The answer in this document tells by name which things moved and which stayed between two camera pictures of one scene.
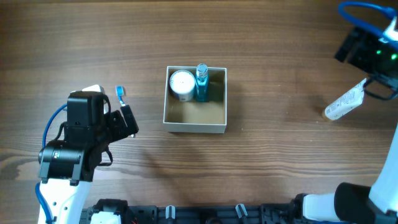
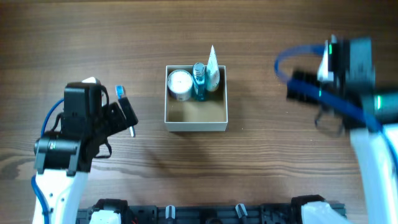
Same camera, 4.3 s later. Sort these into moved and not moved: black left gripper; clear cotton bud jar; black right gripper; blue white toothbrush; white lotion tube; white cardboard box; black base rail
Moved: black right gripper; black left gripper; white lotion tube
Not moved: blue white toothbrush; clear cotton bud jar; white cardboard box; black base rail
